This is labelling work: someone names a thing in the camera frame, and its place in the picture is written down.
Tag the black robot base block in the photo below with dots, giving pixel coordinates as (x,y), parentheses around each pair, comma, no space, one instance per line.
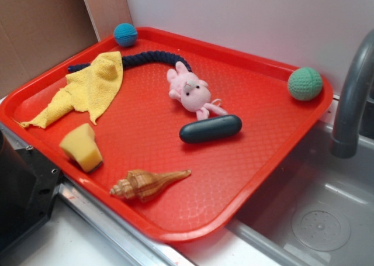
(29,184)

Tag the dark green plastic pickle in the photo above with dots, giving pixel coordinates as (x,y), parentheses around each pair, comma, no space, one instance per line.
(211,129)

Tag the red plastic tray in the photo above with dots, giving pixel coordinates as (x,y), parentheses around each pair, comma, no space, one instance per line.
(140,130)

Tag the pink plush bunny toy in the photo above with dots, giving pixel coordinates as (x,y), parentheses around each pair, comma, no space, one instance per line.
(192,92)

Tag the brown striped seashell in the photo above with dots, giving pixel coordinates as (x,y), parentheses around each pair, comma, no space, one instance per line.
(145,186)

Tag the yellow cloth rag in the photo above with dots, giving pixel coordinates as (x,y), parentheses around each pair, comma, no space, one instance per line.
(91,90)

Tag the yellow sponge piece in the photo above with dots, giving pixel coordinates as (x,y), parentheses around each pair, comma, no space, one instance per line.
(80,146)

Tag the blue rubber ball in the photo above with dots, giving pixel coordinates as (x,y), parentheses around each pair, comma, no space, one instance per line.
(125,34)

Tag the green rubber ball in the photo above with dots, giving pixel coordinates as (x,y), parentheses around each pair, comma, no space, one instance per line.
(305,84)

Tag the grey toy sink basin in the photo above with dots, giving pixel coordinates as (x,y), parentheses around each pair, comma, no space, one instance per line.
(314,209)

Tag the grey toy faucet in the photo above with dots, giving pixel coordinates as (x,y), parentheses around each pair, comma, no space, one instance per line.
(354,116)

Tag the brown cardboard panel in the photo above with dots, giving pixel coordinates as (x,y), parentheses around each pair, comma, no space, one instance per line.
(36,35)

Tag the navy blue rope toy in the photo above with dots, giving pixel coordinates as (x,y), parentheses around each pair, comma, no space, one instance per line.
(152,57)

